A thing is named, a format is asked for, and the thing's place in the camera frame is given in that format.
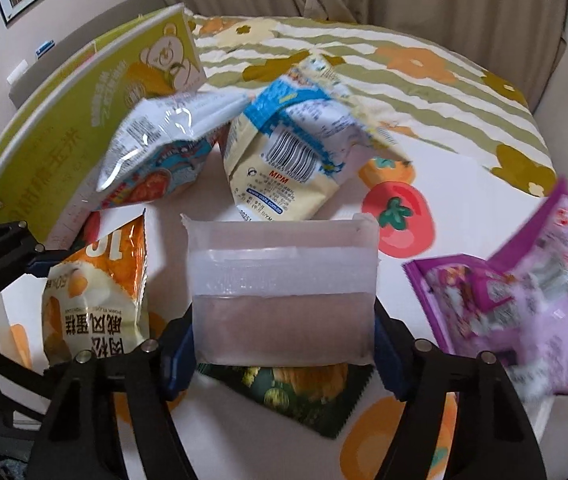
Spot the cream and blue snack packet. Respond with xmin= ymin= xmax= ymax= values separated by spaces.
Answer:
xmin=220 ymin=51 xmax=413 ymax=224

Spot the beige curtain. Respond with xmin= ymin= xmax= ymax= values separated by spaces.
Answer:
xmin=145 ymin=0 xmax=568 ymax=107

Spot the white wall switch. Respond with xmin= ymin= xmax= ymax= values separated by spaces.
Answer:
xmin=6 ymin=59 xmax=30 ymax=86

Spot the dark green snack packet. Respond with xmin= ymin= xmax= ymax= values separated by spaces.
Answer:
xmin=196 ymin=361 xmax=368 ymax=439

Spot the striped floral blanket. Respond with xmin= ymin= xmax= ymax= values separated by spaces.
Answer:
xmin=186 ymin=14 xmax=558 ymax=199

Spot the translucent zip snack bag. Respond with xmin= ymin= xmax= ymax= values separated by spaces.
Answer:
xmin=180 ymin=212 xmax=381 ymax=367

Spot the orange and white snack packet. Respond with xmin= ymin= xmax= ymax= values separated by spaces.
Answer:
xmin=41 ymin=209 xmax=153 ymax=367

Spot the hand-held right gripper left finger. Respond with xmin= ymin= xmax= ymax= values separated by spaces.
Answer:
xmin=26 ymin=310 xmax=197 ymax=480

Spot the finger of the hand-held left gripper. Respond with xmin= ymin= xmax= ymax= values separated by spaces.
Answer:
xmin=0 ymin=342 xmax=62 ymax=430
xmin=0 ymin=220 xmax=64 ymax=307

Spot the yellow-green cardboard box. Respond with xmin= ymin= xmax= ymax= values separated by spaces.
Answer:
xmin=0 ymin=4 xmax=208 ymax=242

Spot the silver blue snack packet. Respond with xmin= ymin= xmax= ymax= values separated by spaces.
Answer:
xmin=95 ymin=91 xmax=255 ymax=209

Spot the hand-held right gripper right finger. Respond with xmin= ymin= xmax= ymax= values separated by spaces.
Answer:
xmin=371 ymin=302 xmax=550 ymax=480

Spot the white fruit print tablecloth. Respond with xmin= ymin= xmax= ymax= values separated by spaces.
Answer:
xmin=0 ymin=125 xmax=560 ymax=480

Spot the grey padded headboard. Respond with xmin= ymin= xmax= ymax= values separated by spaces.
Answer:
xmin=8 ymin=0 xmax=165 ymax=109

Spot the purple snack packet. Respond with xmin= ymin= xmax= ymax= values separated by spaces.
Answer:
xmin=403 ymin=176 xmax=568 ymax=404

